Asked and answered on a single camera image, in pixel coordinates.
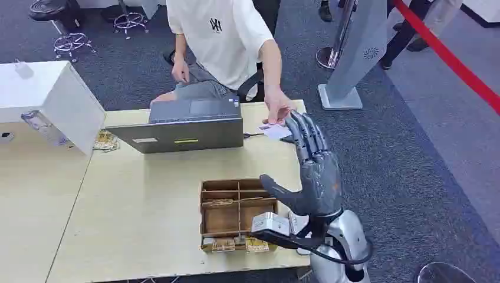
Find brown printed card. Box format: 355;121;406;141
212;238;236;253

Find bystander's dark shoe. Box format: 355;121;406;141
318;0;333;22

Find black stool seat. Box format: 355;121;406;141
28;0;84;23

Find standing person's legs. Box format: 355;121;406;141
380;0;463;71

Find person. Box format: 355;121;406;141
150;0;298;126

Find chrome stool base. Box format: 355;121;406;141
52;32;97;64
113;0;150;40

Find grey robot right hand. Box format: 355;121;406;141
259;110;344;218

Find round chrome stanchion base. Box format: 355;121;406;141
416;262;478;283

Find wooden card box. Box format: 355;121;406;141
199;178;281;254

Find white card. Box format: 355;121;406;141
257;123;292;141

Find white cabinet box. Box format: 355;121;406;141
0;60;107;157

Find grey kiosk stand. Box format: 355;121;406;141
317;0;388;111

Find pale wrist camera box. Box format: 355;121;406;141
251;212;292;238

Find black office chair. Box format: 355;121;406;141
236;61;265;104

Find person's left hand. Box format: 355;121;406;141
264;87;298;126

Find yellow printed card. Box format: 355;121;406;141
245;236;271;253

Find chrome stanchion post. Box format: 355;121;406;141
315;0;358;71

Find small white bottle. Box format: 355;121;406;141
14;58;35;80

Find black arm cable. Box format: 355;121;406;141
249;229;374;267

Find red barrier belt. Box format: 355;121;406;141
392;0;500;116

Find person's right hand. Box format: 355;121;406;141
171;57;190;84

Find grey laptop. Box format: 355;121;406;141
106;97;245;154

